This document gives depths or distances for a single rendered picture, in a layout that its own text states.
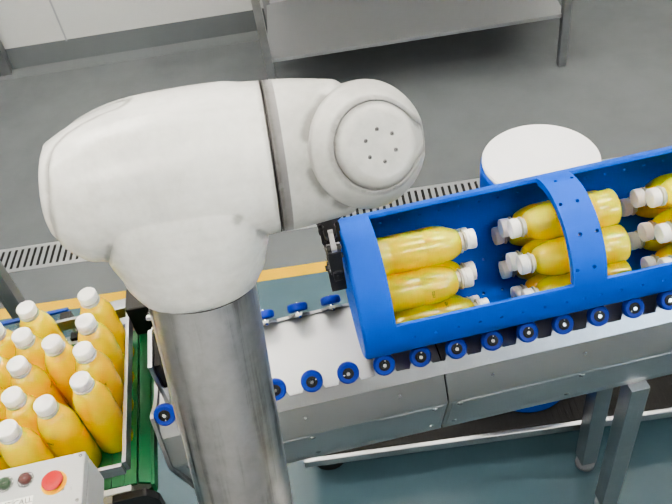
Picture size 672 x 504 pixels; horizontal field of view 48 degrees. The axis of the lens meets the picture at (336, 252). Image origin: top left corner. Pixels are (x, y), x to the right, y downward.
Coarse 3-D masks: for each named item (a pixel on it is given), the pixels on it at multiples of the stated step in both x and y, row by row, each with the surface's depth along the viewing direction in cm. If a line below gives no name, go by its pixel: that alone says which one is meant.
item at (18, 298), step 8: (0, 264) 176; (0, 272) 175; (0, 280) 176; (8, 280) 178; (0, 288) 177; (8, 288) 178; (16, 288) 182; (0, 296) 179; (8, 296) 179; (16, 296) 181; (8, 304) 181; (16, 304) 182; (8, 312) 183
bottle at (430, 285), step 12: (396, 276) 143; (408, 276) 142; (420, 276) 142; (432, 276) 142; (444, 276) 142; (456, 276) 143; (396, 288) 141; (408, 288) 141; (420, 288) 141; (432, 288) 141; (444, 288) 141; (456, 288) 143; (396, 300) 141; (408, 300) 141; (420, 300) 142; (432, 300) 142; (444, 300) 144
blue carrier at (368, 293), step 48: (480, 192) 146; (528, 192) 158; (576, 192) 140; (624, 192) 163; (480, 240) 164; (576, 240) 137; (384, 288) 135; (480, 288) 162; (576, 288) 140; (624, 288) 142; (384, 336) 139; (432, 336) 142
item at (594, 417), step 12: (588, 396) 209; (600, 396) 203; (588, 408) 211; (600, 408) 208; (588, 420) 213; (600, 420) 212; (588, 432) 216; (600, 432) 217; (588, 444) 220; (588, 456) 225; (588, 468) 231
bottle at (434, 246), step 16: (384, 240) 143; (400, 240) 142; (416, 240) 142; (432, 240) 141; (448, 240) 142; (464, 240) 143; (384, 256) 141; (400, 256) 141; (416, 256) 141; (432, 256) 142; (448, 256) 142; (400, 272) 144
